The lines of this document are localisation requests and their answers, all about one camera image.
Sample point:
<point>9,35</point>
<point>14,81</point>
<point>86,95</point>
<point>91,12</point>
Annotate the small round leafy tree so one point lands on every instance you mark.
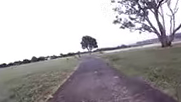
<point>88,42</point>

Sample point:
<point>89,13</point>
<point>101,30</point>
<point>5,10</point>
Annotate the dark asphalt path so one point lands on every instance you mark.
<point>97,89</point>

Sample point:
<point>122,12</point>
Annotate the pale water strip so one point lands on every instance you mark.
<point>138,47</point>

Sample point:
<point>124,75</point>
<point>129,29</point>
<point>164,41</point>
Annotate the distant row of trees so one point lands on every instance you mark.
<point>29,60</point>

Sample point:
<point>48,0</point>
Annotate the green grass field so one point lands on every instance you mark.
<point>161,64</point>
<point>19,86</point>

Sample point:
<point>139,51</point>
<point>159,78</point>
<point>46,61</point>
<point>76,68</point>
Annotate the large bare-branched tree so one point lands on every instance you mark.
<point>162,27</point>

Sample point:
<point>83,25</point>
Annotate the distant hill ridge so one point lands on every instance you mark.
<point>180,35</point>

